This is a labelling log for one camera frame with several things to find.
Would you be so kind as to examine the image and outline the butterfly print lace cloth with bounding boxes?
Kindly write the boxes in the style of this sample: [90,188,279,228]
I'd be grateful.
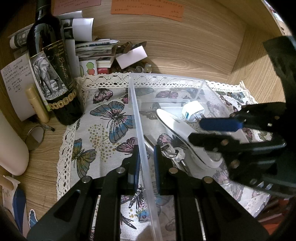
[57,74,270,240]

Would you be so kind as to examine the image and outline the white plug adapter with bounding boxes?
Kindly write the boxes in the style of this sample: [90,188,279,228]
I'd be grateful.
[182,100,205,123]

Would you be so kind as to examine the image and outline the white card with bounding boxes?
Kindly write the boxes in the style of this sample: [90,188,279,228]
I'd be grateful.
[115,46,147,69]

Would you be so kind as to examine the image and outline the dark wine bottle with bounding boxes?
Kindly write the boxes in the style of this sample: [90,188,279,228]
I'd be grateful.
[27,1,83,126]

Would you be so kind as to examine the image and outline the clear plastic storage bin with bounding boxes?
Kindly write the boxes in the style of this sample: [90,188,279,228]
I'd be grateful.
[128,72,271,241]

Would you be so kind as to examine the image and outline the orange sticky note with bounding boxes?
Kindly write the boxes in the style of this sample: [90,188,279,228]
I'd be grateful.
[111,0,185,22]

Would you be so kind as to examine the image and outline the white handheld lint shaver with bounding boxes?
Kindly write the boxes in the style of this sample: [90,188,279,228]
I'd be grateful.
[156,108,222,170]

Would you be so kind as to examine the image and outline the stack of books and papers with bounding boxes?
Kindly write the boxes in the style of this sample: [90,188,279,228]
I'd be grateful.
[9,10,148,76]

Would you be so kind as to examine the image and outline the pink sticky note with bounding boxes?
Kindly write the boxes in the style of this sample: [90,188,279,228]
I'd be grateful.
[53,0,101,16]

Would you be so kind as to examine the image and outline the round eyeglasses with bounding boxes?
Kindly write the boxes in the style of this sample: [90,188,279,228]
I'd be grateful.
[25,124,55,151]

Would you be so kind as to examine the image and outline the yellow lip balm tube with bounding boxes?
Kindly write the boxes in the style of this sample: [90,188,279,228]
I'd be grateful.
[25,84,50,123]

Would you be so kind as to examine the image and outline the white handwritten note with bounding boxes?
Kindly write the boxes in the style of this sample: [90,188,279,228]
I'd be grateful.
[1,53,35,121]

